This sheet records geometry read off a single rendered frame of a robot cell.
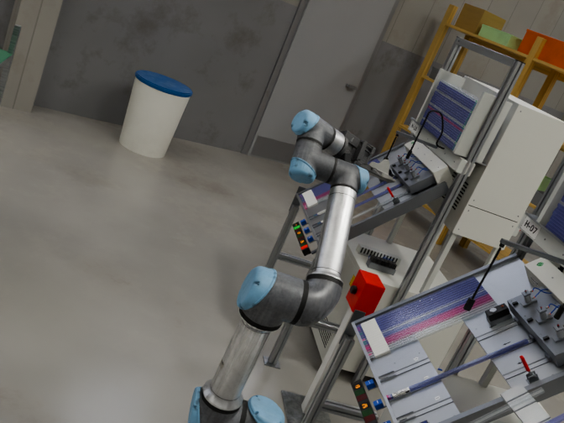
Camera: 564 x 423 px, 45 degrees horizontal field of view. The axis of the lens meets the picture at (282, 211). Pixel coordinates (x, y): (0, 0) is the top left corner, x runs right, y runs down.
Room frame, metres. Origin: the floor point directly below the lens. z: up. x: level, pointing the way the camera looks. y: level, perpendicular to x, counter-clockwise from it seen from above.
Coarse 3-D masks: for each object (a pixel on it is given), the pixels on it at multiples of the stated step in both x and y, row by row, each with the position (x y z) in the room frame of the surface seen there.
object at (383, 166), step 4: (384, 160) 1.98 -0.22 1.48; (388, 160) 1.98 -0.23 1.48; (372, 164) 1.97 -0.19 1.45; (376, 164) 1.97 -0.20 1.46; (380, 164) 1.97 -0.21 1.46; (384, 164) 1.98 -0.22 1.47; (388, 164) 1.98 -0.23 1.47; (376, 168) 1.96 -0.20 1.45; (380, 168) 1.97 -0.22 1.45; (384, 168) 1.97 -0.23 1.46; (388, 168) 1.97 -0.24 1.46; (368, 172) 1.95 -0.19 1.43; (384, 172) 1.96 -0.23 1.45; (388, 172) 1.97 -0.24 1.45; (376, 176) 1.96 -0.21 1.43; (380, 176) 1.95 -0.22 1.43; (384, 176) 1.95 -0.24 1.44; (388, 176) 1.96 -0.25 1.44; (384, 180) 1.97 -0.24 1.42; (388, 180) 1.96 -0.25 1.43; (392, 180) 1.97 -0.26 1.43
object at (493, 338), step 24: (504, 264) 2.61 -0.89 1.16; (504, 288) 2.46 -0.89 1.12; (528, 288) 2.42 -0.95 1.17; (480, 336) 2.23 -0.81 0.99; (504, 336) 2.20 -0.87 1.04; (528, 336) 2.17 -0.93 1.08; (504, 360) 2.08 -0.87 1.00; (528, 360) 2.06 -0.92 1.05; (552, 360) 2.03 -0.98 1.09; (528, 384) 1.95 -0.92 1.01
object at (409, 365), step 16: (400, 352) 2.26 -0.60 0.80; (416, 352) 2.24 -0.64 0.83; (384, 368) 2.20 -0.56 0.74; (400, 368) 2.17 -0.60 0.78; (416, 368) 2.16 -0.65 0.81; (432, 368) 2.14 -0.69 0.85; (384, 384) 2.12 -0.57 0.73; (400, 384) 2.10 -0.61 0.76; (432, 384) 2.06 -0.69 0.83; (400, 400) 2.03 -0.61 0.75; (416, 400) 2.01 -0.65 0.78; (432, 400) 1.99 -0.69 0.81; (448, 400) 1.97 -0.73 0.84; (400, 416) 1.95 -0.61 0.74; (416, 416) 1.94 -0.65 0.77; (432, 416) 1.92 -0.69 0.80; (448, 416) 1.91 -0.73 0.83
